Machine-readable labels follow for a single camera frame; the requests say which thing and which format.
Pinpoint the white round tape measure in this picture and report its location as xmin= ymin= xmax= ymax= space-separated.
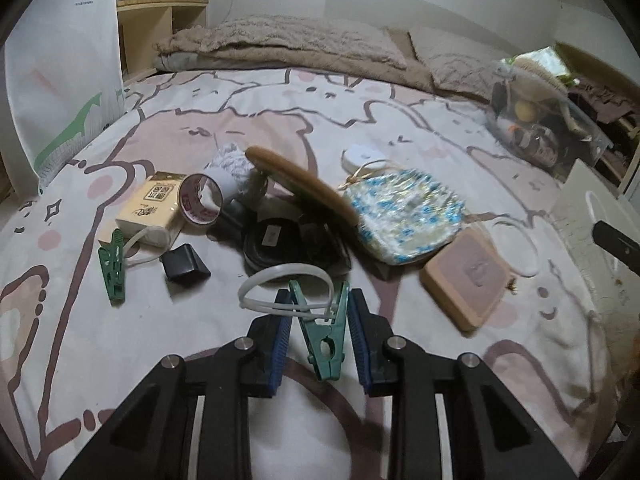
xmin=342 ymin=143 xmax=383 ymax=171

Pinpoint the small black box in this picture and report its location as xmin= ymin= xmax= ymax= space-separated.
xmin=160 ymin=243 xmax=211 ymax=283

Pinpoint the tape roll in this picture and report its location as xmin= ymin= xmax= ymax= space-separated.
xmin=180 ymin=172 xmax=224 ymax=225

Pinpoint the brown fleece blanket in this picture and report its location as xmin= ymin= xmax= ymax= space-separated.
xmin=152 ymin=25 xmax=436 ymax=93

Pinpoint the white cable tie loop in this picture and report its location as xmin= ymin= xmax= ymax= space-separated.
xmin=122 ymin=227 xmax=171 ymax=267
xmin=238 ymin=264 xmax=335 ymax=322

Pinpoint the wall closet niche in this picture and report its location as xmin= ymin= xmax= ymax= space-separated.
xmin=555 ymin=42 xmax=640 ymax=196

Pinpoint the white cord ring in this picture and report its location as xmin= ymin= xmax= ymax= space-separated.
xmin=487 ymin=215 xmax=541 ymax=277

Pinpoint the blue floral pouch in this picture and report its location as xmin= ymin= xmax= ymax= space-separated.
xmin=344 ymin=169 xmax=463 ymax=265

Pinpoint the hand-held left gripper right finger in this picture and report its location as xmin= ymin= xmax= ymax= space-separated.
xmin=347 ymin=289 xmax=581 ymax=480

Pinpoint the yellow tissue pack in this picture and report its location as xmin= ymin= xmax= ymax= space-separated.
xmin=115 ymin=171 xmax=188 ymax=248

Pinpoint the white tote bag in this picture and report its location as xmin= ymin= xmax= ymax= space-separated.
xmin=2 ymin=0 xmax=126 ymax=196

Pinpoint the green snack packet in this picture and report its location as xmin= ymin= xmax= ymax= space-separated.
xmin=505 ymin=46 xmax=571 ymax=81

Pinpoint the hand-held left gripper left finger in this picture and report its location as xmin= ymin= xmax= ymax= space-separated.
xmin=60 ymin=290 xmax=296 ymax=480

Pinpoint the beige fuzzy item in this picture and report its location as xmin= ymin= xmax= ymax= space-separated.
xmin=515 ymin=57 xmax=568 ymax=96

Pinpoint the oval wooden brush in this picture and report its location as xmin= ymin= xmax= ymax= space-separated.
xmin=246 ymin=146 xmax=362 ymax=228

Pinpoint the green clothes peg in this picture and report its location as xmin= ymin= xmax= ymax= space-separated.
xmin=97 ymin=228 xmax=127 ymax=305
xmin=289 ymin=280 xmax=351 ymax=382

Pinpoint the white cardboard box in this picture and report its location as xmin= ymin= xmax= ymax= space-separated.
xmin=550 ymin=159 xmax=640 ymax=283

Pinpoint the black round case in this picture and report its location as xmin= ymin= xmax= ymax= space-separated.
xmin=243 ymin=215 xmax=351 ymax=276

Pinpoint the clear plastic storage bin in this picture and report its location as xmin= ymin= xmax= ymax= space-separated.
xmin=487 ymin=45 xmax=613 ymax=181

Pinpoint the beige textured pillow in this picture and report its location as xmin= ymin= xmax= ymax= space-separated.
xmin=197 ymin=16 xmax=408 ymax=70
xmin=409 ymin=30 xmax=521 ymax=101

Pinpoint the glass jar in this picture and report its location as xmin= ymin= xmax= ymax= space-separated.
xmin=505 ymin=122 xmax=561 ymax=166

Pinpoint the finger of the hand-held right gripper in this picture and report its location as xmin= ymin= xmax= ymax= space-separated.
xmin=591 ymin=220 xmax=640 ymax=277

